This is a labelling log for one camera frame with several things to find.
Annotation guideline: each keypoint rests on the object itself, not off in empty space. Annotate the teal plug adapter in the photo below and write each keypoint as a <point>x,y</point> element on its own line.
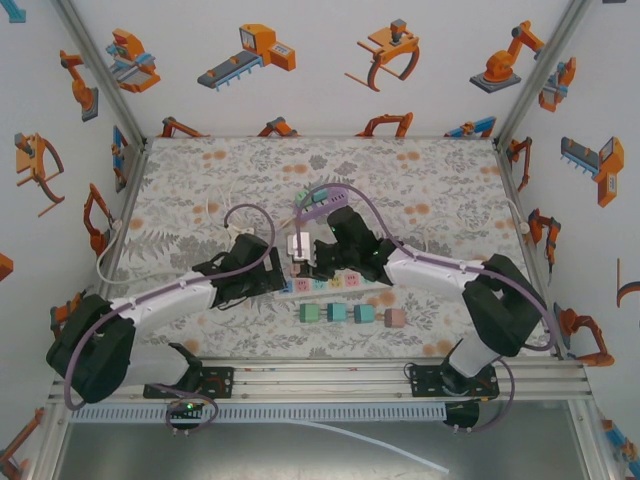
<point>339,312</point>
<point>316,198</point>

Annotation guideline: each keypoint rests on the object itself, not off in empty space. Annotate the aluminium frame post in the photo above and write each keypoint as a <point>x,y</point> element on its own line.
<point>102,70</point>
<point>540,70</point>

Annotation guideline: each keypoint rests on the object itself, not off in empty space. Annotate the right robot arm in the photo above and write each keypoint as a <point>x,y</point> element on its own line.
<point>435,272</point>

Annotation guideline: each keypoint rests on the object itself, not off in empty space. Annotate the aluminium side rail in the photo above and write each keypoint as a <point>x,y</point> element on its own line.
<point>131,190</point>

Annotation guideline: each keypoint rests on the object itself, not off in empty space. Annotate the white multi-socket power strip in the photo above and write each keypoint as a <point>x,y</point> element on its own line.
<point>336,282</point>

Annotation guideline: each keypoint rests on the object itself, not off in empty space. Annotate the blue plug adapter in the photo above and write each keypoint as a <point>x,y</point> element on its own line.
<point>365,314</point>

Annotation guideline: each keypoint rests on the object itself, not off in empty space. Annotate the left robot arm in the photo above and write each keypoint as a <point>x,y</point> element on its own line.
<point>160,305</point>

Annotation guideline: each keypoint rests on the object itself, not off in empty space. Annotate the aluminium frame rail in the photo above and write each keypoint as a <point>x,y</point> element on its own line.
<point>325,380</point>

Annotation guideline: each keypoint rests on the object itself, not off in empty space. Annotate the floral patterned tablecloth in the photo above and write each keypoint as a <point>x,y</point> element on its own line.
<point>400,175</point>

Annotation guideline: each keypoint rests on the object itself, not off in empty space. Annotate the white plastic tube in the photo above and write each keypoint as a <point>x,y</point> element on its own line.
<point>380,442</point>

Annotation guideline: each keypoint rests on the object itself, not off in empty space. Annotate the green plug adapter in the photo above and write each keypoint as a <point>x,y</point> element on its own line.
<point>310,312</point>
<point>300,197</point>

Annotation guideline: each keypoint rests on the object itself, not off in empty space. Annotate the pink plug adapter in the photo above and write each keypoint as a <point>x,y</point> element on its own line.
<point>395,317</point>

